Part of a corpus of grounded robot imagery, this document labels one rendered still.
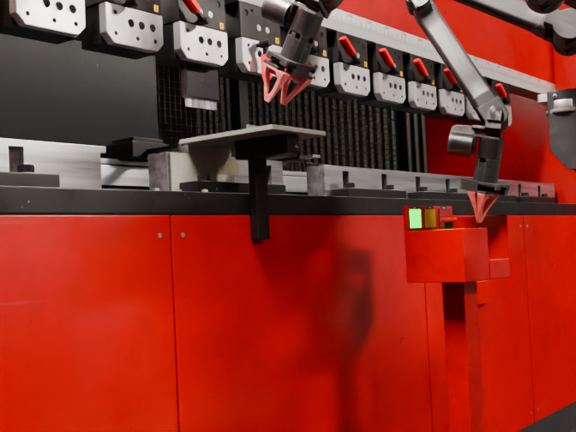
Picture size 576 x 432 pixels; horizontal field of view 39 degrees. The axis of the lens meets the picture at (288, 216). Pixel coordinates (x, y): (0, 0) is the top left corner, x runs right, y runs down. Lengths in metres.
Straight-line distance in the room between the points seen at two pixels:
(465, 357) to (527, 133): 1.95
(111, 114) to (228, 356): 0.93
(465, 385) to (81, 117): 1.21
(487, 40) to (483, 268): 1.39
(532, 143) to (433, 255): 1.91
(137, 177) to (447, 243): 0.76
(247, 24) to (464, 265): 0.75
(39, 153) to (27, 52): 0.72
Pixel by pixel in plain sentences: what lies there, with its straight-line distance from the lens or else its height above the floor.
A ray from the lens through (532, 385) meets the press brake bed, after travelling 3.05.
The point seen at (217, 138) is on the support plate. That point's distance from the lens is 1.71.
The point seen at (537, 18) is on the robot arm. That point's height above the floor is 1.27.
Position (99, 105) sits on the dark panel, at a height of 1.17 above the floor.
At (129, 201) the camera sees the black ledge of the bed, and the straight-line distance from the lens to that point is 1.50.
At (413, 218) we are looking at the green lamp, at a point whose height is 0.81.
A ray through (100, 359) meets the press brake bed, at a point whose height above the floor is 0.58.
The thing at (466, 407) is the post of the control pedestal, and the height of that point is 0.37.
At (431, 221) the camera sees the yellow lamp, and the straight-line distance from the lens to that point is 2.03.
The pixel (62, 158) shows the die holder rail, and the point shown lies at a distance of 1.57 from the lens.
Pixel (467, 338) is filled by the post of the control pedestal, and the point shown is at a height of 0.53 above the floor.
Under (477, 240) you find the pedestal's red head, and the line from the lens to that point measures 1.91.
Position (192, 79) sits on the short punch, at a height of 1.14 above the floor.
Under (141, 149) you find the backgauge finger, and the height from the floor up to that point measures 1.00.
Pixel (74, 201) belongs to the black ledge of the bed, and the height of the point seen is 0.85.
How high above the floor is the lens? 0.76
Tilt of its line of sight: 2 degrees up
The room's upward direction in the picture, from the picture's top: 3 degrees counter-clockwise
